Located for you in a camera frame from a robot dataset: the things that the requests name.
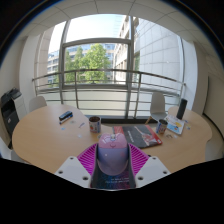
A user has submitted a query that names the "blue and white marker pen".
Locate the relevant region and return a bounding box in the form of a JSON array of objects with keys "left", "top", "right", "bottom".
[{"left": 59, "top": 115, "right": 74, "bottom": 125}]

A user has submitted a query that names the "black upright speaker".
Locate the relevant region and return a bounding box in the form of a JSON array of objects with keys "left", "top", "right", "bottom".
[{"left": 175, "top": 98, "right": 188, "bottom": 120}]

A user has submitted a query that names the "lilac and pink computer mouse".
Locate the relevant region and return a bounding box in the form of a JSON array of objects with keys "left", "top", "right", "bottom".
[{"left": 96, "top": 133, "right": 129, "bottom": 177}]

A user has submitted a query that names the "white chair with wooden legs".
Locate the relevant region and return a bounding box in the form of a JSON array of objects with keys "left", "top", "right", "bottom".
[{"left": 0, "top": 136, "right": 22, "bottom": 163}]

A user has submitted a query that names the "red and black magazine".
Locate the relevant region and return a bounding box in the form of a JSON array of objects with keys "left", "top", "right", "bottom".
[{"left": 112, "top": 124, "right": 164, "bottom": 149}]

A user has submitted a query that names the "black mouse pad, red-blue print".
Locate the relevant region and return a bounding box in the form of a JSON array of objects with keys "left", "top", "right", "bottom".
[{"left": 90, "top": 162, "right": 136, "bottom": 190}]

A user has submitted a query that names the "black and white office printer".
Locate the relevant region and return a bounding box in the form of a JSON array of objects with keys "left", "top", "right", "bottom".
[{"left": 0, "top": 87, "right": 28, "bottom": 135}]

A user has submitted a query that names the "blue and white cup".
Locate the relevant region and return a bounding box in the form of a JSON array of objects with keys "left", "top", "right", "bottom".
[{"left": 155, "top": 119, "right": 169, "bottom": 135}]

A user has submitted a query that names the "grey metal balcony railing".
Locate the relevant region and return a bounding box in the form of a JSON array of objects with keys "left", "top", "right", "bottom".
[{"left": 32, "top": 68, "right": 186, "bottom": 119}]

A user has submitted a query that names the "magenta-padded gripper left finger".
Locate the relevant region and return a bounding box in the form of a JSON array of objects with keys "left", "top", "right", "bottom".
[{"left": 54, "top": 143, "right": 101, "bottom": 190}]

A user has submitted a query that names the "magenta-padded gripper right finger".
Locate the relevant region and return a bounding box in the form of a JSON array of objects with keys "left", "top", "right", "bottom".
[{"left": 127, "top": 143, "right": 172, "bottom": 190}]

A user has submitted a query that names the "black rectangular case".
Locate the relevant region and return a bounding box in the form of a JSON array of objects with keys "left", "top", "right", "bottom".
[{"left": 58, "top": 110, "right": 74, "bottom": 122}]

